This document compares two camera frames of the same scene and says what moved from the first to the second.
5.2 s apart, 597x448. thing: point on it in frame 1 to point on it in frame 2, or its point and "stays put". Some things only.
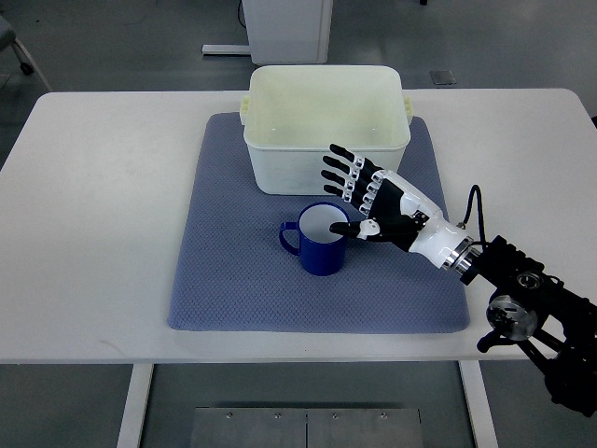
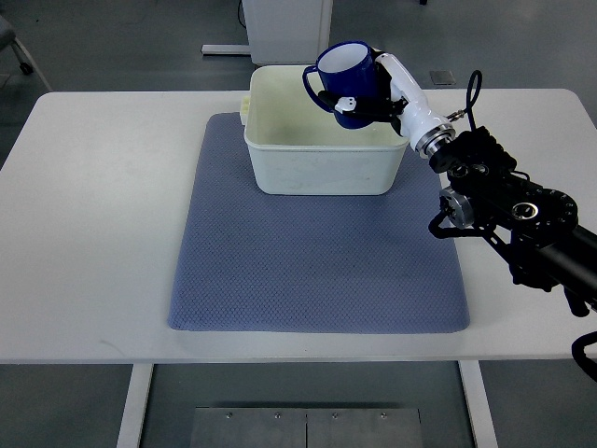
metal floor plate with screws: x=306 y=427 stays put
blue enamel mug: x=322 y=251 to x=345 y=68
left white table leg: x=131 y=428 stays put
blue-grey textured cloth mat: x=235 y=274 stays put
